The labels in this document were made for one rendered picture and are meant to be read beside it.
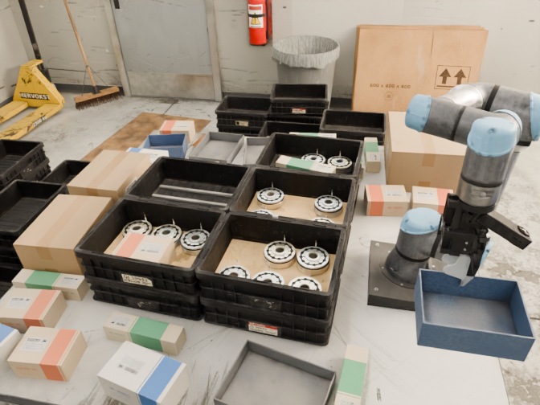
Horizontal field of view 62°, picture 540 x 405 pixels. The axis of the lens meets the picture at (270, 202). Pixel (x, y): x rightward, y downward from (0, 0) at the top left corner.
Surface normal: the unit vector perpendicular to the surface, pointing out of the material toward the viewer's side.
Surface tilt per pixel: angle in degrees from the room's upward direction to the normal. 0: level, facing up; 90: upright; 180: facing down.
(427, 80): 77
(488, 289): 91
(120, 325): 0
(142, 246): 0
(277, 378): 0
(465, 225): 85
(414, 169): 90
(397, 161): 90
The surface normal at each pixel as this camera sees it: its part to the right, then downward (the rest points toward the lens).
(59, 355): -0.04, -0.81
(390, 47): -0.21, 0.45
